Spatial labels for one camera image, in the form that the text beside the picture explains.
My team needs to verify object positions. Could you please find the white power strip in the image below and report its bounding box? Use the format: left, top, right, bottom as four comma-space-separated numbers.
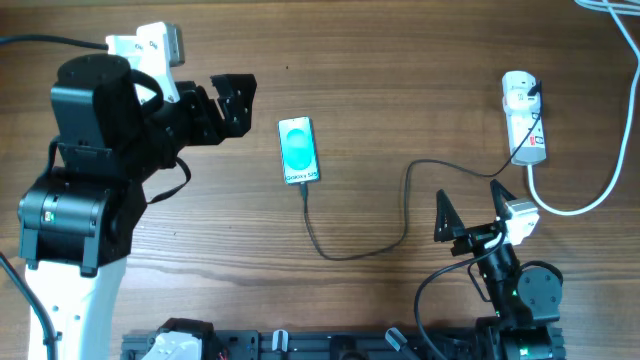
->
502, 70, 546, 166

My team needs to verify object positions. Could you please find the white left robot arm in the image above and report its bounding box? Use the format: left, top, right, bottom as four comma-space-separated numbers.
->
7, 42, 257, 359

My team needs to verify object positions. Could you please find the white charger adapter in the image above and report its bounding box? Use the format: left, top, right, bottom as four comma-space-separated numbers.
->
502, 84, 542, 115

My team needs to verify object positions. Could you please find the black USB charging cable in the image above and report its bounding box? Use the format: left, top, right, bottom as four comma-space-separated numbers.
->
298, 79, 544, 262

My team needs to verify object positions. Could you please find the Galaxy S25 smartphone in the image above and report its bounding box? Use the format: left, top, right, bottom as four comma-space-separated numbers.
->
277, 116, 320, 185

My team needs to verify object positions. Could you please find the white power strip cord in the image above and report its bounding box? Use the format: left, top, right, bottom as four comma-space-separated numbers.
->
526, 0, 640, 217

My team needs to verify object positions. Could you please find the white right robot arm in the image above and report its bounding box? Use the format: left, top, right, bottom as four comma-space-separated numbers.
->
413, 180, 567, 359

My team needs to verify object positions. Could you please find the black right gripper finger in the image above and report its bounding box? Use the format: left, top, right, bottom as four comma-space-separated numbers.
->
490, 179, 516, 220
434, 189, 467, 242

